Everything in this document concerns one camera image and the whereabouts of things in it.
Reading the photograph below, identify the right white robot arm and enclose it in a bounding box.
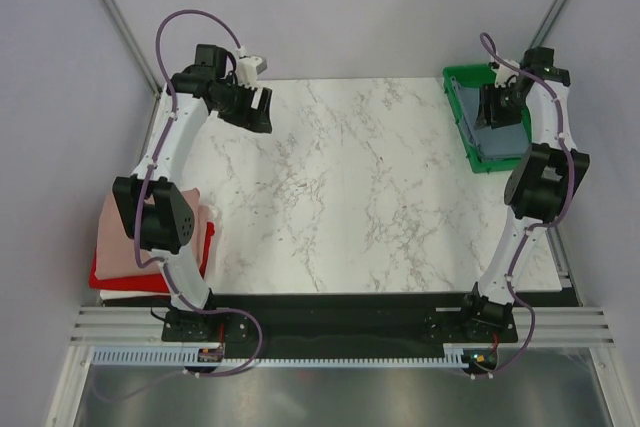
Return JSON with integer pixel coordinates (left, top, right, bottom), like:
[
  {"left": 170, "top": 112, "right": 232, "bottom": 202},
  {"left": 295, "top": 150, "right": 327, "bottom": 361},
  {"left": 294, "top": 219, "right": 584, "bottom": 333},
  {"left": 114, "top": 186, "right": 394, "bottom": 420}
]
[{"left": 457, "top": 47, "right": 590, "bottom": 341}]

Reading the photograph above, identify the aluminium frame rail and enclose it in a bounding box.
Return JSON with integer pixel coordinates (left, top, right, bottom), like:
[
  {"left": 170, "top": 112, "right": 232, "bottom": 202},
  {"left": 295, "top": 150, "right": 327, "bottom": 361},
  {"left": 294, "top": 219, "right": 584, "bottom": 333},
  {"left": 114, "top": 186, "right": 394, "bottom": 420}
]
[{"left": 70, "top": 307, "right": 614, "bottom": 347}]

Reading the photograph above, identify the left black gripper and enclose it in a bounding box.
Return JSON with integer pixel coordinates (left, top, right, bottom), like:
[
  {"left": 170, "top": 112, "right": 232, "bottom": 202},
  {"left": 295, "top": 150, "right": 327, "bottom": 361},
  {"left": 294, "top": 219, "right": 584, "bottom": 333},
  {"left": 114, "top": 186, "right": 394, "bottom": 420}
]
[{"left": 214, "top": 77, "right": 272, "bottom": 135}]

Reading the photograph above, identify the green plastic tray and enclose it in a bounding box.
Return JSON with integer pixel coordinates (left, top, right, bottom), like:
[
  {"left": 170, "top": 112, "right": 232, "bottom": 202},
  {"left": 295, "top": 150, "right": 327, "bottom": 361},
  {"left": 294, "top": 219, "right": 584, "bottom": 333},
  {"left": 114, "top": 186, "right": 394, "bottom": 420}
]
[{"left": 443, "top": 64, "right": 531, "bottom": 173}]

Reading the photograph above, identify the red folded t shirt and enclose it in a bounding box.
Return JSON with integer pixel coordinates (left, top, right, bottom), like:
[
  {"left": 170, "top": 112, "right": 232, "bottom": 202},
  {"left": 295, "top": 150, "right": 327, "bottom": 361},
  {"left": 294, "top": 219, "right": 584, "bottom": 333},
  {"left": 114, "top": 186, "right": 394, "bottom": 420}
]
[{"left": 88, "top": 222, "right": 215, "bottom": 295}]

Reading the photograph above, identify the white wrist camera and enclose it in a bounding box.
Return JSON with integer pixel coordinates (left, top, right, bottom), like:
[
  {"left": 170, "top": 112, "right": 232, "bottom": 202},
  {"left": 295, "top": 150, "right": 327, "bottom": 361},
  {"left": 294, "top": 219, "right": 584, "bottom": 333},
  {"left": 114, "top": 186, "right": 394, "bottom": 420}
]
[
  {"left": 489, "top": 61, "right": 519, "bottom": 88},
  {"left": 235, "top": 46, "right": 267, "bottom": 88}
]

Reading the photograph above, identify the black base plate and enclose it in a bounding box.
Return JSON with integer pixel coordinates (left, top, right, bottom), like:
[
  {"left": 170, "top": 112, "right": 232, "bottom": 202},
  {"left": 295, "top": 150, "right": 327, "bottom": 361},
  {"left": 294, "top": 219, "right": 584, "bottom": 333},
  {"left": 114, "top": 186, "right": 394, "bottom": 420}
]
[{"left": 160, "top": 291, "right": 517, "bottom": 360}]

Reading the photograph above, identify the blue grey t shirt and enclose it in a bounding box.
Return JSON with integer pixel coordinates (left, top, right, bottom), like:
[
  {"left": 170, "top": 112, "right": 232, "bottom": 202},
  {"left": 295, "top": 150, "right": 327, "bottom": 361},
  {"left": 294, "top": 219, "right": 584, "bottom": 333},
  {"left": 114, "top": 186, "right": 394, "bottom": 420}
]
[{"left": 452, "top": 77, "right": 529, "bottom": 161}]

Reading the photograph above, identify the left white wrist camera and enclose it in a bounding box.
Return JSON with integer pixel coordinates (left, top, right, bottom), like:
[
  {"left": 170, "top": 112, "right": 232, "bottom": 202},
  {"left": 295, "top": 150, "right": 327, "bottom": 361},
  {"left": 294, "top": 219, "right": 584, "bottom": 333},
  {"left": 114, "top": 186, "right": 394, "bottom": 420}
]
[{"left": 235, "top": 46, "right": 267, "bottom": 88}]

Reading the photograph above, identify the light blue cable duct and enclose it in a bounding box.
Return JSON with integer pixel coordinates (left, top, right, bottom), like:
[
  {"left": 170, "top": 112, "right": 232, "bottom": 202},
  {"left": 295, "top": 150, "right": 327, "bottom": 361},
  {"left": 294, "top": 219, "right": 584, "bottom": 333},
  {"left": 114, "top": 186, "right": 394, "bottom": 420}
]
[{"left": 91, "top": 344, "right": 498, "bottom": 368}]

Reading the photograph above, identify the pink folded t shirt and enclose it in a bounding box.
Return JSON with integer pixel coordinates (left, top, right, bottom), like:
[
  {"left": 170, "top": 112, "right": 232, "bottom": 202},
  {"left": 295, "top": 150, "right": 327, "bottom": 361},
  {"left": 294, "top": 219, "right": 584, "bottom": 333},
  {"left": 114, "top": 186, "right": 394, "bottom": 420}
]
[{"left": 96, "top": 188, "right": 210, "bottom": 280}]

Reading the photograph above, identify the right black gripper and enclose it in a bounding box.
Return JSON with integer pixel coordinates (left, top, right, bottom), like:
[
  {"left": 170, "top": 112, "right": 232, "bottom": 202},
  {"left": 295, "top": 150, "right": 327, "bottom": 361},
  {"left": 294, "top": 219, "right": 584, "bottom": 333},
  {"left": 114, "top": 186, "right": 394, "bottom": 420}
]
[{"left": 474, "top": 82, "right": 527, "bottom": 130}]

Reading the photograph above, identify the left aluminium corner post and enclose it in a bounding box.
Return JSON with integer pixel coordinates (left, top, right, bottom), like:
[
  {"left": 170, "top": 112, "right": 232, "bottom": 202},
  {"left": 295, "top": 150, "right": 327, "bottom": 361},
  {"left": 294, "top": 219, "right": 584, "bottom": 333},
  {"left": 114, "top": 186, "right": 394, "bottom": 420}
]
[{"left": 69, "top": 0, "right": 162, "bottom": 94}]

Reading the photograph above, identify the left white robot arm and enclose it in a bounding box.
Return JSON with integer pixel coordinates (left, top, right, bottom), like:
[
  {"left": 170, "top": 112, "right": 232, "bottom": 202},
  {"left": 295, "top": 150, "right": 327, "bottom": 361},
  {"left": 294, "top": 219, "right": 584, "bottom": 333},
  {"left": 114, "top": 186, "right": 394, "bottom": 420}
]
[{"left": 112, "top": 44, "right": 272, "bottom": 342}]

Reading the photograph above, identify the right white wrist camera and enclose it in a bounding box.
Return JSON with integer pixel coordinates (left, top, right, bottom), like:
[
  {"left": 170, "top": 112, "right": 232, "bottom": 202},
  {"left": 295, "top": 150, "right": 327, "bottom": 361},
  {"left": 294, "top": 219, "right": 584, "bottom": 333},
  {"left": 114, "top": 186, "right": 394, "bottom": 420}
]
[{"left": 489, "top": 61, "right": 519, "bottom": 88}]

